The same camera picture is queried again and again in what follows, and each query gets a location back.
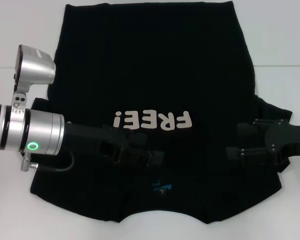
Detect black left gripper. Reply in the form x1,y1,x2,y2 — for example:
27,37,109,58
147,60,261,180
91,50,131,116
64,121,165,169

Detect cable with silver plug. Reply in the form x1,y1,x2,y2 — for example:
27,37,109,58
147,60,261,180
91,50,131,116
21,152,75,173

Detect black shirt with FREE print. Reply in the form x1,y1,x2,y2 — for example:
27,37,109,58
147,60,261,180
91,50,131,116
29,0,295,222

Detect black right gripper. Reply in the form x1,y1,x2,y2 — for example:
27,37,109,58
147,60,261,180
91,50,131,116
226,119,300,161

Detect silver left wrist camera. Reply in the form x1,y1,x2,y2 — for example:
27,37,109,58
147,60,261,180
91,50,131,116
11,44,57,116

